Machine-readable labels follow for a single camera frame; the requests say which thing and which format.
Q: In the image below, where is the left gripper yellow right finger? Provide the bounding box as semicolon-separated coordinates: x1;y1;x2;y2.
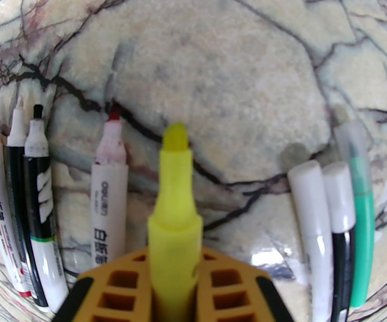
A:
196;246;295;322

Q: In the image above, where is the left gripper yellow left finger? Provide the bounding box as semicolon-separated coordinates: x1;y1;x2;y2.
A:
52;246;153;322

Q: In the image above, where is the yellow highlighter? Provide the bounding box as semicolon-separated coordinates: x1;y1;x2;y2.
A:
147;122;203;322

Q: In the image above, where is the white pen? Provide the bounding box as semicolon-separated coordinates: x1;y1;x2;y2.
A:
287;161;335;322

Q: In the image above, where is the black white marker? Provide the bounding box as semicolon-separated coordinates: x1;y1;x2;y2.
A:
23;104;69;313

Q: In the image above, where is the green pen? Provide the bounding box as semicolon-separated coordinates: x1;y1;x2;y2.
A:
334;119;376;308

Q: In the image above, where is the thin black pen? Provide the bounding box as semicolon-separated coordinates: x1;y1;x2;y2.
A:
4;96;37;301

